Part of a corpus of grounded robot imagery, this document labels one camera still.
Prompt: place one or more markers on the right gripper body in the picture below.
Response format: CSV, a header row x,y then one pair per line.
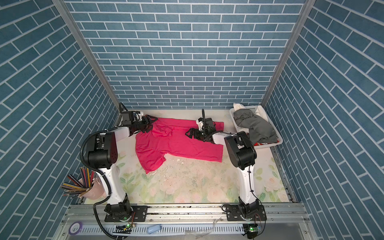
x,y
201,135

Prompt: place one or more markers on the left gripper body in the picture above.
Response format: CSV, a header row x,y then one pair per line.
x,y
141,125

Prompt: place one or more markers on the pink t shirt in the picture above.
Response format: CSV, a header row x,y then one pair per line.
x,y
168,137

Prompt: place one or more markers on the white plastic laundry basket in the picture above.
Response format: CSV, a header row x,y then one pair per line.
x,y
280,139

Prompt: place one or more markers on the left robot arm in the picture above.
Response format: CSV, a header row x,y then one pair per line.
x,y
99,152

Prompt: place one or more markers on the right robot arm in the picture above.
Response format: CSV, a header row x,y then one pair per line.
x,y
243,157

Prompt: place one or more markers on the red t shirt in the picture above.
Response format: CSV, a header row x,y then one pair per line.
x,y
260,144

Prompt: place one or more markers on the grey t shirt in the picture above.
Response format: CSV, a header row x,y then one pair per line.
x,y
260,130

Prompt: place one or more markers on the bundle of coloured pencils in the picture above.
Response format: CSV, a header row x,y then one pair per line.
x,y
78,187

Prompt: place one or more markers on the left green circuit board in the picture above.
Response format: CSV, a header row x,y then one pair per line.
x,y
122,229

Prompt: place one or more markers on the green circuit board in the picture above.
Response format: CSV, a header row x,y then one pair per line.
x,y
251,231
122,229

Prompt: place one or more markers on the right green circuit board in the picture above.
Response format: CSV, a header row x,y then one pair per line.
x,y
251,231

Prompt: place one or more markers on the purple tape roll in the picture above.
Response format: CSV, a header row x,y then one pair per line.
x,y
75,228

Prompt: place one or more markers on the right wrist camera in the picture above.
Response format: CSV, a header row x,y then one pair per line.
x,y
200,123

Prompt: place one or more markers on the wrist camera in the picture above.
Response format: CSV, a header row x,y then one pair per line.
x,y
200,123
131,117

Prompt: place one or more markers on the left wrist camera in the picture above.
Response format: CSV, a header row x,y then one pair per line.
x,y
131,117

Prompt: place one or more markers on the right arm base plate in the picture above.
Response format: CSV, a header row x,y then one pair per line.
x,y
233,214

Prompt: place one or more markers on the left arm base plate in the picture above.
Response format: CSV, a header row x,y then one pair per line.
x,y
135,214

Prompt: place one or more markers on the white slotted cable duct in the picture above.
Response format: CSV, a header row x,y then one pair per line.
x,y
174,230

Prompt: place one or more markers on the aluminium mounting rail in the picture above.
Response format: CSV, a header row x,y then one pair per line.
x,y
195,213

